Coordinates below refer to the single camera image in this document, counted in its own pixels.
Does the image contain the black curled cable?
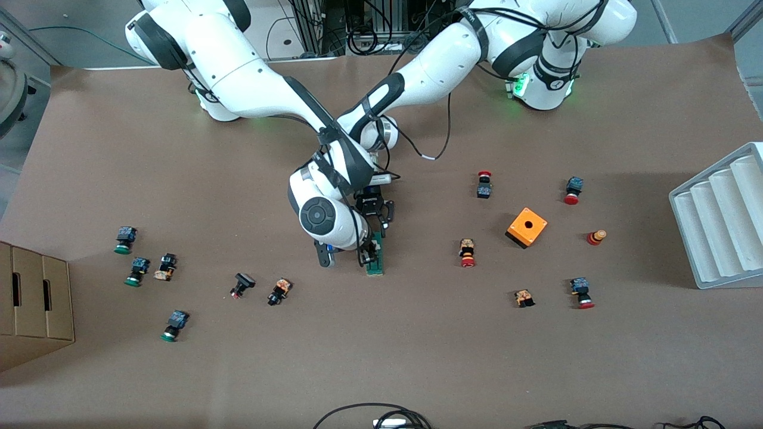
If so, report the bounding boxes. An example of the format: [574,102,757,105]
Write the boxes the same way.
[656,415,727,429]

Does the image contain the brown cardboard box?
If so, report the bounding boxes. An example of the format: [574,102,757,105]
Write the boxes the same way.
[0,241,76,373]

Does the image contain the orange button enclosure box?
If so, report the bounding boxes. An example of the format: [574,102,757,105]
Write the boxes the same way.
[505,207,548,250]

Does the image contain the white stepped plastic tray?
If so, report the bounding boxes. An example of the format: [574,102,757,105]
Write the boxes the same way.
[668,141,763,290]

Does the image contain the green load switch white handle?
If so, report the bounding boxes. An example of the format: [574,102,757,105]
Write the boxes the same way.
[365,231,386,277]

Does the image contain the black square-head switch red terminals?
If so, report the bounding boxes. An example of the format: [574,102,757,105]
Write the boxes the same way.
[229,272,256,299]

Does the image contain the black selector switch orange block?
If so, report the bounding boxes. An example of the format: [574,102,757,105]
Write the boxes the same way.
[266,277,293,307]
[153,253,178,282]

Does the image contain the black equipment rack with cables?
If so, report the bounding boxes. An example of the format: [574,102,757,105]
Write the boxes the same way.
[290,0,454,57]

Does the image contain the red mushroom button blue block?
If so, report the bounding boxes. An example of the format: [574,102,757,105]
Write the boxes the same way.
[563,176,585,206]
[569,276,595,310]

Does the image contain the aluminium frame bar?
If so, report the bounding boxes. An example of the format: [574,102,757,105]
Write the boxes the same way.
[0,9,63,66]
[650,0,680,44]
[728,0,763,42]

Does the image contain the black looped cable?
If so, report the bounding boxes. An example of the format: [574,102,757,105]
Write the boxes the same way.
[312,403,432,429]

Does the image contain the thin green cable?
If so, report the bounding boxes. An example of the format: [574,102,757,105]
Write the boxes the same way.
[27,24,141,63]

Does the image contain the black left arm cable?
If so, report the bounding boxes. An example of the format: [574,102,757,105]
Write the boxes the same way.
[381,89,454,163]

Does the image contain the grey round pedestal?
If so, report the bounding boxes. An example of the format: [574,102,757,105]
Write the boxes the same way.
[0,30,36,141]

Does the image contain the black cable with connector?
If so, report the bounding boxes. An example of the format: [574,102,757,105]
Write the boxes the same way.
[525,419,638,429]

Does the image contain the green mushroom push button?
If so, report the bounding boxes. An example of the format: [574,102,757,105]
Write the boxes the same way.
[160,309,190,343]
[124,257,151,288]
[114,226,138,256]

